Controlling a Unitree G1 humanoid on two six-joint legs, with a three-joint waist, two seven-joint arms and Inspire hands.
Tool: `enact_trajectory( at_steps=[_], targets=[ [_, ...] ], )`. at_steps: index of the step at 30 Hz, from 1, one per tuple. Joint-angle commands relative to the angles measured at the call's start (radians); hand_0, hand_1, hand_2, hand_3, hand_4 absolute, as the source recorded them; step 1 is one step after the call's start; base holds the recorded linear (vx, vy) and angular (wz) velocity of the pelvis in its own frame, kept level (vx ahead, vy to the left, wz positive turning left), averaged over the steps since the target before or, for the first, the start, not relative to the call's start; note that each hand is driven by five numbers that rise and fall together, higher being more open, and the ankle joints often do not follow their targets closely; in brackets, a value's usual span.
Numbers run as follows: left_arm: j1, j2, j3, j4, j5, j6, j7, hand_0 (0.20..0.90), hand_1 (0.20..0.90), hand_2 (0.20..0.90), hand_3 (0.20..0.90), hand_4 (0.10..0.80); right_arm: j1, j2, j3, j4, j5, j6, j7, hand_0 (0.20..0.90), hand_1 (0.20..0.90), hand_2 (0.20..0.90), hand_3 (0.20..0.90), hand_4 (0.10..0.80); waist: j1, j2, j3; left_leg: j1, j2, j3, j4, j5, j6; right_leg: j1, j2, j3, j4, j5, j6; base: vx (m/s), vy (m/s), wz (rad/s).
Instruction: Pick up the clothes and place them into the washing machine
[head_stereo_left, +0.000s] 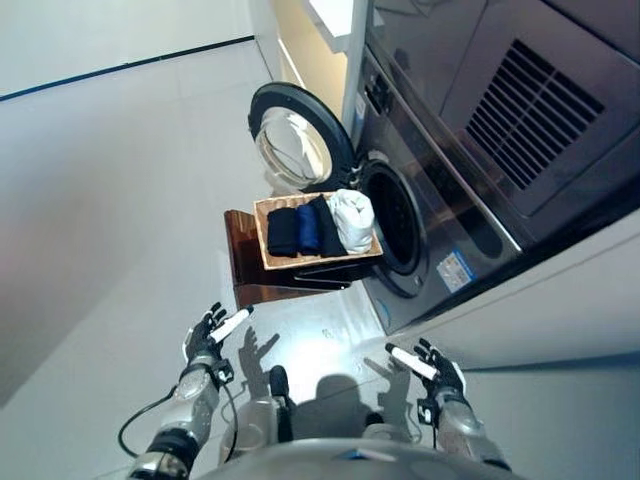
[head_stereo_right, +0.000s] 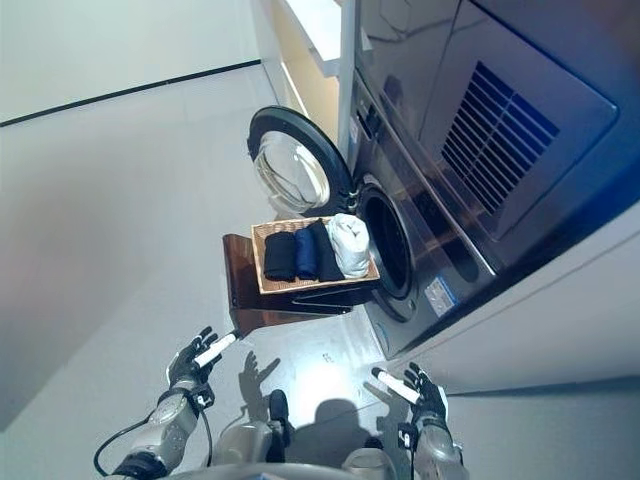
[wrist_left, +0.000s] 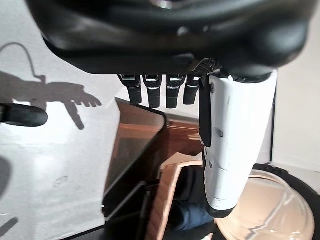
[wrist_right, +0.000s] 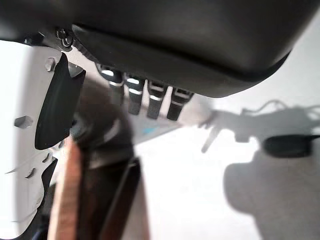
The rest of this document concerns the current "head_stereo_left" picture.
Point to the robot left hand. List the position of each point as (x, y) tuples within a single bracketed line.
[(202, 340)]

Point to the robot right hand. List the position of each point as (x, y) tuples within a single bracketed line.
[(445, 377)]

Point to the blue garment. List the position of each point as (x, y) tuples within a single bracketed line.
[(308, 227)]

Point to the dark navy garment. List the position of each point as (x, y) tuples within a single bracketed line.
[(331, 235)]

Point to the white garment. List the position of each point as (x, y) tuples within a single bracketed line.
[(352, 220)]

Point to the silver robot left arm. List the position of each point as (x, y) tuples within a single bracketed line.
[(195, 405)]

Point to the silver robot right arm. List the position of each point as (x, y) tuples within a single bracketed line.
[(462, 425)]

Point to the silver robot right leg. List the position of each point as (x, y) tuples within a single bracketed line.
[(385, 430)]

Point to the silver robot leg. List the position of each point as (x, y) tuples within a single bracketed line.
[(385, 430), (260, 415)]

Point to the glossy brown wooden stool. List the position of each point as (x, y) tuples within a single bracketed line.
[(245, 260)]

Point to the silver robot left leg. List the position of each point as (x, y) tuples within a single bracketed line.
[(260, 415)]

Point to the blue white info sticker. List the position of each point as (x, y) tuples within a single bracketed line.
[(454, 274)]

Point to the woven wicker laundry basket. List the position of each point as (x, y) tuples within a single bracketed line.
[(280, 262)]

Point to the folded black garment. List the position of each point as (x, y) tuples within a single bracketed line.
[(282, 232)]

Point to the grey robot torso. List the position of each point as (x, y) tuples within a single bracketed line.
[(325, 462)]

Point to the round glass washer door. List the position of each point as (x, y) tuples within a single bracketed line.
[(320, 120)]

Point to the blue white energy label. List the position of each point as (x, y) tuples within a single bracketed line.
[(360, 112)]

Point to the white and beige cabinet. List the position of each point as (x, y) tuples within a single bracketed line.
[(320, 45)]

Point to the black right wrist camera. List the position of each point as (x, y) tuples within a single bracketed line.
[(426, 410)]

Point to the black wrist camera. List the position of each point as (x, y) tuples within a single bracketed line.
[(225, 374), (426, 410)]

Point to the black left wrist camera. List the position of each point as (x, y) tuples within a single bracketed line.
[(225, 374)]

